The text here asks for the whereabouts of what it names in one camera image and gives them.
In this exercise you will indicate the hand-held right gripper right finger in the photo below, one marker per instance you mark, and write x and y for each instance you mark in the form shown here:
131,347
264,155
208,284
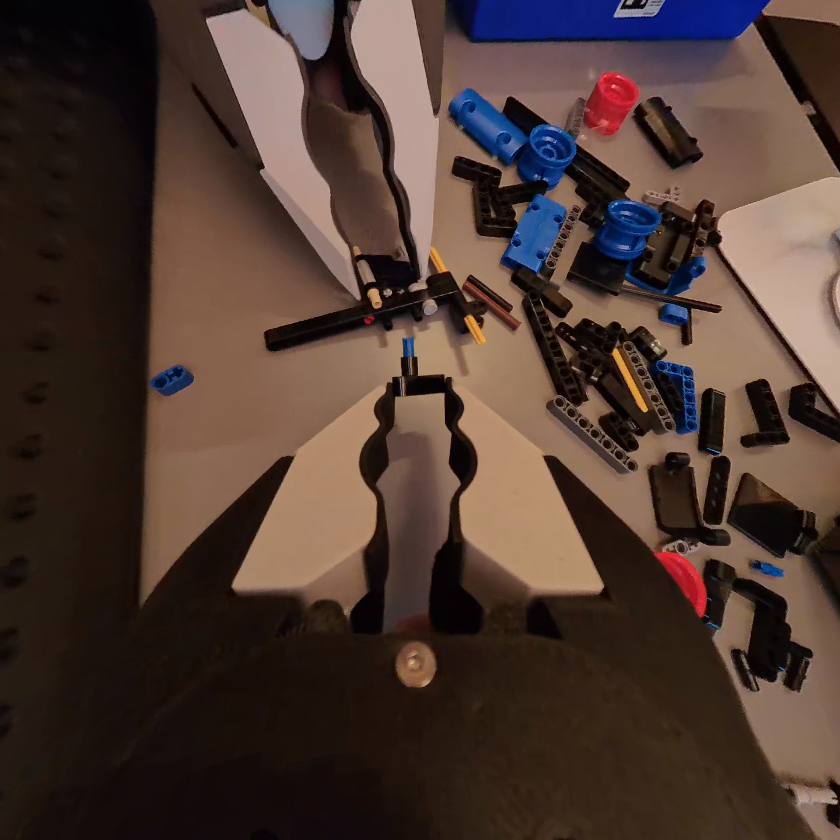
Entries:
531,525

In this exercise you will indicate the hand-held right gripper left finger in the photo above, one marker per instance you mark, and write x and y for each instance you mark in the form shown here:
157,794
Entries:
302,525

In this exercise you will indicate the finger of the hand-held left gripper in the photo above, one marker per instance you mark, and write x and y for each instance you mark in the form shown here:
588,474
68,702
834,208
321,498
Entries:
275,118
407,98

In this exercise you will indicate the black T-shaped beam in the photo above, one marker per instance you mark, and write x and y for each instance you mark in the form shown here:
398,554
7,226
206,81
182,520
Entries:
420,384

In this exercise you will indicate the black beam assembly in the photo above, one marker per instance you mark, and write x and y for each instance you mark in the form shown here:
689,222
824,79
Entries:
315,326

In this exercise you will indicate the person's left hand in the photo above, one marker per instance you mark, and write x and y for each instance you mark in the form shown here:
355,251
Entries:
331,82

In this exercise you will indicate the blue curved panel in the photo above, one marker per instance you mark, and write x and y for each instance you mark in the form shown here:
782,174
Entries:
485,121

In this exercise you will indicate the long grey beam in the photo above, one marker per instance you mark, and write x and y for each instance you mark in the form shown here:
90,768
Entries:
590,433

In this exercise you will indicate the black curved panel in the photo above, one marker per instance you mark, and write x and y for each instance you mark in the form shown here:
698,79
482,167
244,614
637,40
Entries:
676,499

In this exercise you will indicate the blue wheel rim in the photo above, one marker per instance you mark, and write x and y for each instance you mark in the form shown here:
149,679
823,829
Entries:
548,154
627,226

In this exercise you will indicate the red wheel rim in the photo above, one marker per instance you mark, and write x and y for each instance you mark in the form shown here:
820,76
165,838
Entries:
610,102
686,581

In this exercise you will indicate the blue plastic bin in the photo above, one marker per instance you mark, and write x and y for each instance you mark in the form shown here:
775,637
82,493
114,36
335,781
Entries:
558,16

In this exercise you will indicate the yellow axle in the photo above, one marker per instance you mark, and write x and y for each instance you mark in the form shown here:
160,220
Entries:
630,379

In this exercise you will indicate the pile of black beams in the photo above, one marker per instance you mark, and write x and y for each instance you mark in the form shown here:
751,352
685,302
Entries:
551,348

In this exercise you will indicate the dark grey beam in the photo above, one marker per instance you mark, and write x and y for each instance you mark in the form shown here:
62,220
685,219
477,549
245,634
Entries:
649,387

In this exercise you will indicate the small blue two-hole beam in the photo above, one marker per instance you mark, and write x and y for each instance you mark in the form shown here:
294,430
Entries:
171,380

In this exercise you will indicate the short black axle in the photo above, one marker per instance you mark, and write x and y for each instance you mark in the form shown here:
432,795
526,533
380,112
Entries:
491,293

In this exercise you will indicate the brown axle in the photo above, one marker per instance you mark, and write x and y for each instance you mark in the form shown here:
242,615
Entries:
492,307

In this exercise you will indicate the black flat panel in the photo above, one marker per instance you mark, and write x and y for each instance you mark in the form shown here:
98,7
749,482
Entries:
764,512

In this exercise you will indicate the small blue pin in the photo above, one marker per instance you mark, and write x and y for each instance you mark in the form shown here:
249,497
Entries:
766,568

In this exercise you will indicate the black bent beam cluster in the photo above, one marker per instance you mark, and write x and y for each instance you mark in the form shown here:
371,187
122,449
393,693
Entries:
764,623

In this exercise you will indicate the small blue connector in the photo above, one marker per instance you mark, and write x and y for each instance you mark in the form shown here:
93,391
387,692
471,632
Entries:
673,313

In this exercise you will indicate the black perforated panel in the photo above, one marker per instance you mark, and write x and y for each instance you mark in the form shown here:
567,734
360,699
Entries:
65,394

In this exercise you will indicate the thin black axle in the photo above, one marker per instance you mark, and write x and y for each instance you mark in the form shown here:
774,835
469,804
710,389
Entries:
682,300

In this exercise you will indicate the light grey L-shaped liftarm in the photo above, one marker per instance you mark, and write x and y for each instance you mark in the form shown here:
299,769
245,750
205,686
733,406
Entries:
663,194

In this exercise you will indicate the blue angled panel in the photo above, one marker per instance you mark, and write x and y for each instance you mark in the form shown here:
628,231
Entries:
689,275

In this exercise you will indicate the white booklet stand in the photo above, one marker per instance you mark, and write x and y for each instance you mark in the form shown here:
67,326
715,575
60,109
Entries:
781,262

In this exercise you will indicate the grey axle pin with connector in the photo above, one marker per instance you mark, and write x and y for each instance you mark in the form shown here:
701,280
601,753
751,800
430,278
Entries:
810,792

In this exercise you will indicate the blue frame beam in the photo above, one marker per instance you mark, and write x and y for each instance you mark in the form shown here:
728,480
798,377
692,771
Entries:
682,400

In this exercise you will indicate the black frame subassembly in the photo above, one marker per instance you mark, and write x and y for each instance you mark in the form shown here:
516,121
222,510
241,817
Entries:
676,243

